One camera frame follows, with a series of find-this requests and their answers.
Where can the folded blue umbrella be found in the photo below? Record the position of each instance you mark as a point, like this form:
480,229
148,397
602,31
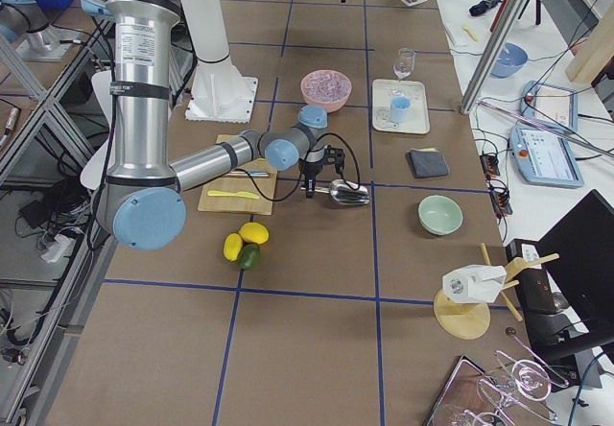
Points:
483,6

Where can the near teach pendant tablet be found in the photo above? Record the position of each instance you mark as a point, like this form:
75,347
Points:
543,158

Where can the pile of clear ice cubes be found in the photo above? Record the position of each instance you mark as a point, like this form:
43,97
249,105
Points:
326,86

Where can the blue bowl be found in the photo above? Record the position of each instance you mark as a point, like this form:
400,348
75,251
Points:
511,59

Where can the wooden cutting board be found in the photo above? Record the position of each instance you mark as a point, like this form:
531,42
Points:
262,185

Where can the green lime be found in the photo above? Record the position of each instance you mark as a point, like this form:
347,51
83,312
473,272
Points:
249,257

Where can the clear wine glass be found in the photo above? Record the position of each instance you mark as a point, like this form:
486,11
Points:
403,68

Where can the white camera on stand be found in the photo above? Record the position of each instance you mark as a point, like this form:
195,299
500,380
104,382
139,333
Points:
474,283

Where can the wooden stand with round base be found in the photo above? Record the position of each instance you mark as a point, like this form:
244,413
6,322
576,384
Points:
461,306

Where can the yellow plastic knife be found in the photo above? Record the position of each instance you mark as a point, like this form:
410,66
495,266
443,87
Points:
237,194

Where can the wine glass rack tray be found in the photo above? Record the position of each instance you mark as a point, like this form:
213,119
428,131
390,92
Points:
473,395

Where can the teach pendant tablet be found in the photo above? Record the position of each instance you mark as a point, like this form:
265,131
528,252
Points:
543,158
552,105

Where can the cream bear tray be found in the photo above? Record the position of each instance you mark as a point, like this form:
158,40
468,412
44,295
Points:
418,120

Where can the pink bowl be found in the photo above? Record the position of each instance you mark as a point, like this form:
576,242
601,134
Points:
328,107

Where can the black monitor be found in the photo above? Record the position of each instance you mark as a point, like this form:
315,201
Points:
583,239

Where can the white plastic chair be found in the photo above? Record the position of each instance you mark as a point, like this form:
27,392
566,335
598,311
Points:
91,174

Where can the yellow lemons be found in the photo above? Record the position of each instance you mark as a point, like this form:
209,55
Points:
248,233

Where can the yellow plastic spoon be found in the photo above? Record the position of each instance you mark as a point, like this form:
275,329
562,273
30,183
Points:
470,33

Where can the far teach pendant tablet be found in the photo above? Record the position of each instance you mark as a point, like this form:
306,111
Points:
552,105

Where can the green bowl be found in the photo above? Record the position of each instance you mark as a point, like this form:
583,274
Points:
440,215

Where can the metal ice scoop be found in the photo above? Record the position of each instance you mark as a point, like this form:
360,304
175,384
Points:
341,192

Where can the aluminium frame post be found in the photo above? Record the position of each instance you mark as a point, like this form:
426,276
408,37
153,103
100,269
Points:
507,16

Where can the blue plastic cup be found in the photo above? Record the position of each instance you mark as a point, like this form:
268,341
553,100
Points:
399,109

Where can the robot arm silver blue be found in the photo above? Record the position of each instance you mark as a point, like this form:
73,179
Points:
139,199

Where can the grey folded cloth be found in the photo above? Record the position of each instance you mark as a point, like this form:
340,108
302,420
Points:
427,163

